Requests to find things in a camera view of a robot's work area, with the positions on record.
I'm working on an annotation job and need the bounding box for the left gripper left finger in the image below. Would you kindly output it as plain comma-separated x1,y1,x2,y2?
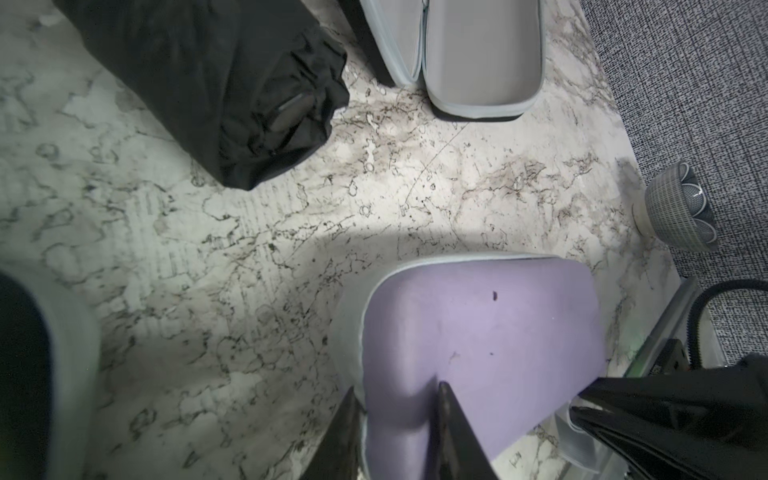
300,387,364,480

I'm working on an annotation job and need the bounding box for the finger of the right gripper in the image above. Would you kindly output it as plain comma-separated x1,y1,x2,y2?
570,355,767,479

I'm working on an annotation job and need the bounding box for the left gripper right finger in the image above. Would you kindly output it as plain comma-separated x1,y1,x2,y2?
427,381,498,480

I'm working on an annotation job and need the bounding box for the grey zippered case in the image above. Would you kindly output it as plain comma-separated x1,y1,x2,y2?
1,263,101,479

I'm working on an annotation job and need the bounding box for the black umbrella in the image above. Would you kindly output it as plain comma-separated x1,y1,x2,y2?
57,0,349,190

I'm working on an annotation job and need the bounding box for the dark round flower dish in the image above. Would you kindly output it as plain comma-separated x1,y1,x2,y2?
631,161,719,252

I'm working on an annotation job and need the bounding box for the grey open case back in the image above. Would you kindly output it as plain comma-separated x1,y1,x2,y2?
339,0,545,122

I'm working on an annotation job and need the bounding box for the aluminium front rail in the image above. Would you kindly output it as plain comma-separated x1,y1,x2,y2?
624,277,726,378

